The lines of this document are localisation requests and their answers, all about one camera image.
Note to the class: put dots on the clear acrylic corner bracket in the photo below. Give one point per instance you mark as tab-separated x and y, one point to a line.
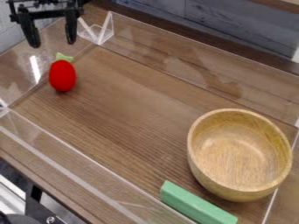
97	34

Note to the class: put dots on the green foam block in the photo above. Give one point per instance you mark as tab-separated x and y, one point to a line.
192	206

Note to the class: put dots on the black metal table leg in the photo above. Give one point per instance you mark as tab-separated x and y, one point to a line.
45	209

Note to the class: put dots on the red felt tomato toy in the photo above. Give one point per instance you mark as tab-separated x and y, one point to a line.
61	73

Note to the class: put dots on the light wooden bowl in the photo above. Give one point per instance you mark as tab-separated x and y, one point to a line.
239	154

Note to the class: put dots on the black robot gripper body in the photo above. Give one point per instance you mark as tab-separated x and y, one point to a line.
24	11

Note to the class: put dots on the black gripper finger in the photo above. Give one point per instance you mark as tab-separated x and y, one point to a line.
70	26
29	30

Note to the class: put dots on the clear acrylic barrier walls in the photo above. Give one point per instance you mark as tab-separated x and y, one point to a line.
98	146

